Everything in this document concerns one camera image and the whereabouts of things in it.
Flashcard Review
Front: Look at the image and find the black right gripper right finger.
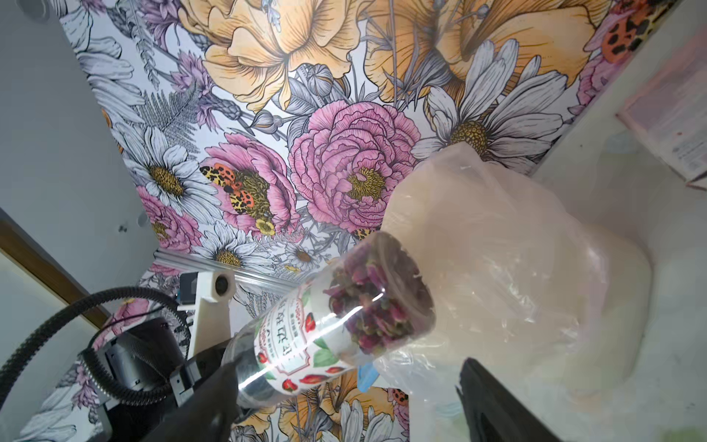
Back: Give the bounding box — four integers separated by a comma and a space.
457, 358, 560, 442

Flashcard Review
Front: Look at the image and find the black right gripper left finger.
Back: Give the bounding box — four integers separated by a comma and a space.
143, 362, 240, 442

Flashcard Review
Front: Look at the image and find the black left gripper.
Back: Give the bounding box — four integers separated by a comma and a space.
169, 341, 232, 408

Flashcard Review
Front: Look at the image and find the tall jar with white lid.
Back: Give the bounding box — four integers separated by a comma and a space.
223, 232, 436, 409

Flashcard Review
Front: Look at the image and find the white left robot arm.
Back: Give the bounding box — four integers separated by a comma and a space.
79, 317, 244, 441

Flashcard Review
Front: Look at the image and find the pink tea packet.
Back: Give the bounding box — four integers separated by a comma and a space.
617, 29, 706, 191

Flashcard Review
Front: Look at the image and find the bin with plastic liner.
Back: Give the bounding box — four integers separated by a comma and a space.
376, 143, 652, 441

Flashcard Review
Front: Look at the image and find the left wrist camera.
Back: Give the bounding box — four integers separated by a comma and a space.
178, 271, 237, 359

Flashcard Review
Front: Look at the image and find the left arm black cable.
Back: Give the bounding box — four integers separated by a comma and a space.
0, 285, 191, 410

